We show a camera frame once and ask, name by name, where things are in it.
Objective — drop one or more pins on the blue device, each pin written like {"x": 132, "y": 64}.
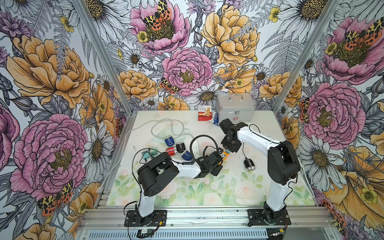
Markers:
{"x": 169, "y": 141}
{"x": 187, "y": 156}

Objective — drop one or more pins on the aluminium front rail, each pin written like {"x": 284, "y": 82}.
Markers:
{"x": 113, "y": 218}

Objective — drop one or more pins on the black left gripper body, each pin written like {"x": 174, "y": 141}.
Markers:
{"x": 214, "y": 170}

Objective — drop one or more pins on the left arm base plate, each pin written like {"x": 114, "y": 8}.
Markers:
{"x": 156, "y": 219}

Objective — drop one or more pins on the teal USB charger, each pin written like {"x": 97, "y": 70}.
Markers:
{"x": 146, "y": 155}

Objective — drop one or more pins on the black silver shaver head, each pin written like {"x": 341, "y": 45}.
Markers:
{"x": 180, "y": 147}

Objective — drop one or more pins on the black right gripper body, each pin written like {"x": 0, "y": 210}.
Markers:
{"x": 232, "y": 145}

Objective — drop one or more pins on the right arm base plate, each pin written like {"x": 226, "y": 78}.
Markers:
{"x": 267, "y": 217}

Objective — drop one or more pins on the white power strip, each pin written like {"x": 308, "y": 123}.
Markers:
{"x": 195, "y": 149}

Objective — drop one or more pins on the green plug adapter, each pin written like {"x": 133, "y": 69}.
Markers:
{"x": 154, "y": 152}

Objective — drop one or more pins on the orange power strip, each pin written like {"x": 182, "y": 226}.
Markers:
{"x": 225, "y": 154}

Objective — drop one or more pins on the blue white tissue pack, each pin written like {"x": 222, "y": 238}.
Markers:
{"x": 215, "y": 119}

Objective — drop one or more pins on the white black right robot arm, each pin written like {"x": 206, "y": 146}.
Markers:
{"x": 282, "y": 163}

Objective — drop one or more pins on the red white bandage box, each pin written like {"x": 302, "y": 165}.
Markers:
{"x": 205, "y": 113}

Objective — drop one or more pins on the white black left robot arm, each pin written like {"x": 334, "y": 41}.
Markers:
{"x": 155, "y": 175}

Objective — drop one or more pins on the silver first aid case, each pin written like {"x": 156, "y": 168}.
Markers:
{"x": 235, "y": 107}

